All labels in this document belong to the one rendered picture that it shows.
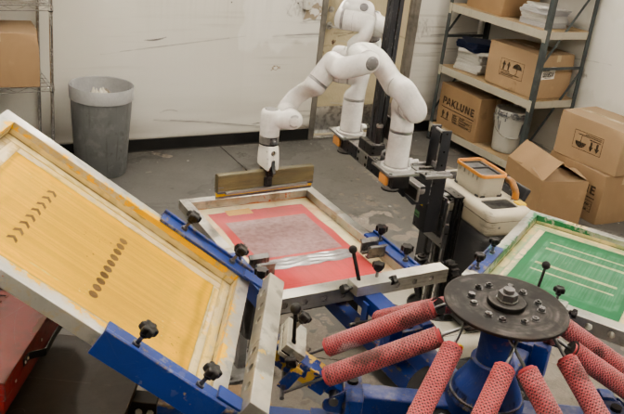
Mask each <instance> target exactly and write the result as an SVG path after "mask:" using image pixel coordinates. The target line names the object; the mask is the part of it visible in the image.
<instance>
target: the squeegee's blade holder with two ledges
mask: <svg viewBox="0 0 624 414"><path fill-rule="evenodd" d="M305 185H307V182H306V181H305V182H298V183H291V184H283V185H276V186H271V187H260V188H246V189H238V190H230V191H225V194H226V195H231V194H239V193H246V192H254V191H261V190H269V189H276V188H290V187H298V186H305Z"/></svg>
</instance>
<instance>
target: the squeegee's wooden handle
mask: <svg viewBox="0 0 624 414"><path fill-rule="evenodd" d="M275 172H276V174H275V175H273V177H272V186H276V185H283V184H291V183H298V182H305V181H306V182H307V184H308V183H313V174H314V165H313V164H312V163H307V164H298V165H290V166H281V167H279V169H278V170H275ZM265 177H266V170H265V169H255V170H247V171H238V172H230V173H222V174H216V175H215V183H214V192H215V193H216V194H217V195H219V194H225V191H230V190H238V189H246V188H260V187H263V186H264V178H265Z"/></svg>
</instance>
